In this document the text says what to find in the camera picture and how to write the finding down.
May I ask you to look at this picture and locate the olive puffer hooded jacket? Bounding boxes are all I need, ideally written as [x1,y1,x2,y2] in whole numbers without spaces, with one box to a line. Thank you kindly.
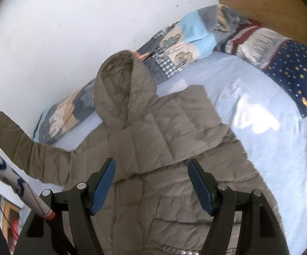
[0,50,284,255]

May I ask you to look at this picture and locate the light blue cloud bedsheet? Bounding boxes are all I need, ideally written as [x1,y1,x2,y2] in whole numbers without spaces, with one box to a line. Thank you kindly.
[0,51,307,255]

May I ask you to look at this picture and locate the blue star-patterned pillow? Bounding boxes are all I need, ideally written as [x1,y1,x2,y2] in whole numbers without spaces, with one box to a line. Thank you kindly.
[215,20,307,118]

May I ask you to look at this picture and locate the patchwork bear blanket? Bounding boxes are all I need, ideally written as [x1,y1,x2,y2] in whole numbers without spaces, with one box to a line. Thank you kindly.
[32,4,253,145]

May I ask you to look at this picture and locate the wooden headboard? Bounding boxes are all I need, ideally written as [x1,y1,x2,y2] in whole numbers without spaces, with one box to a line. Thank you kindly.
[219,0,307,45]

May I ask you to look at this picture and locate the white patterned cable sleeve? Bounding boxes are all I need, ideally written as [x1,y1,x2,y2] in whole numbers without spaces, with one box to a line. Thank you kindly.
[0,137,57,221]

